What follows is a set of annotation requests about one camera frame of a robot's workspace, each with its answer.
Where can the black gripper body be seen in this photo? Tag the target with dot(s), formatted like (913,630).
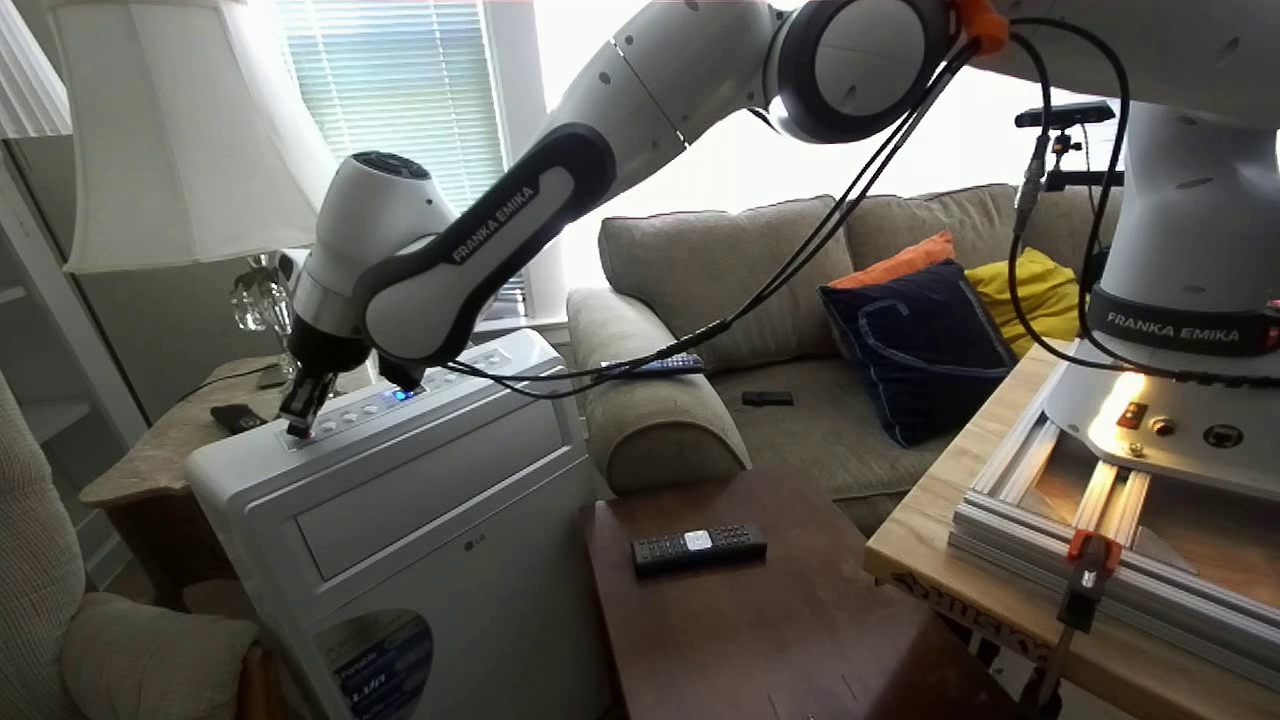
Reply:
(326,349)

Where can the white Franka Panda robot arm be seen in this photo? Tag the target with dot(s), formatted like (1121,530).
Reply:
(492,227)

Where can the small black flat device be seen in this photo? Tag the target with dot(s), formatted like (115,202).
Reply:
(237,416)

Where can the light wooden side table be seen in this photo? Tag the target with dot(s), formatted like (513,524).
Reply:
(172,441)

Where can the white portable air conditioner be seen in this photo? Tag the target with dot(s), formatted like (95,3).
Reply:
(424,532)

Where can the white built-in shelf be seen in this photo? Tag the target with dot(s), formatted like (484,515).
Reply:
(41,335)

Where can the crystal table lamp white shade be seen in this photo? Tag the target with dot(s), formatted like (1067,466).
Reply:
(172,135)

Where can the beige upholstered armchair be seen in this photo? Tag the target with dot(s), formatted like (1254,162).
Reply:
(134,652)

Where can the beige fabric sofa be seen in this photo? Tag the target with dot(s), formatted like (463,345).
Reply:
(654,425)

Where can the black remote with blue buttons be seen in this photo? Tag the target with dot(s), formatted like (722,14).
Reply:
(675,361)

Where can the black remote with white label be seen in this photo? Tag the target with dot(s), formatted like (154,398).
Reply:
(683,555)

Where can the beige sofa back cushion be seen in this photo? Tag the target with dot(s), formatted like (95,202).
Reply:
(933,222)
(722,266)

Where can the small black remote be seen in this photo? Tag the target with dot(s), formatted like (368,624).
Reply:
(766,398)

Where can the dark brown wooden table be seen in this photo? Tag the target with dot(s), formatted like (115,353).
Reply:
(772,642)

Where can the orange pillow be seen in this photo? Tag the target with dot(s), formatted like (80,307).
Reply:
(905,262)

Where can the navy blue pillow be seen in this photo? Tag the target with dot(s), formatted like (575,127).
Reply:
(923,353)

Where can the light wooden robot table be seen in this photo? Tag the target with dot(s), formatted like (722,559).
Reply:
(933,521)

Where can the yellow cloth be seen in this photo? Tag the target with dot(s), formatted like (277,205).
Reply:
(1033,300)

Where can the orange and black clamp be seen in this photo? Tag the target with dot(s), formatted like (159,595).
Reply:
(1080,602)

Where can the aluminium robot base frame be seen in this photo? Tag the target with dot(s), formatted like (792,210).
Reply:
(1024,532)

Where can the black camera on tripod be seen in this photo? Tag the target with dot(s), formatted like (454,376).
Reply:
(1067,112)

